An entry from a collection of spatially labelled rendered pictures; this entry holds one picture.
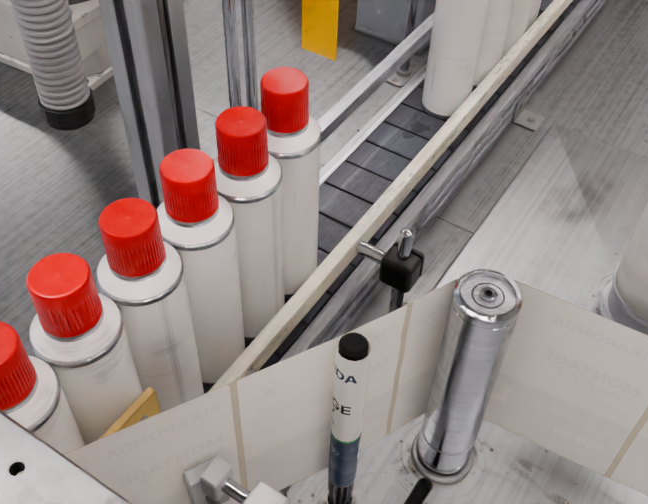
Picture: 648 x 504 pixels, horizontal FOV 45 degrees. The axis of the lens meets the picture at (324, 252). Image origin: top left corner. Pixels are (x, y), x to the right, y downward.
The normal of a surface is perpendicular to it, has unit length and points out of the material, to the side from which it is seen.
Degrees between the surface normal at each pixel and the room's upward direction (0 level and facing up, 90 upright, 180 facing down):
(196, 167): 2
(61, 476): 0
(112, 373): 90
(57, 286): 2
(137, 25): 90
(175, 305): 90
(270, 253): 90
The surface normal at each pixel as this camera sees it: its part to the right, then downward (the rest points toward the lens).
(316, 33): -0.55, 0.61
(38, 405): 0.64, -0.31
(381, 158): 0.03, -0.67
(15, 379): 0.80, 0.46
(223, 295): 0.62, 0.59
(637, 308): -0.80, 0.43
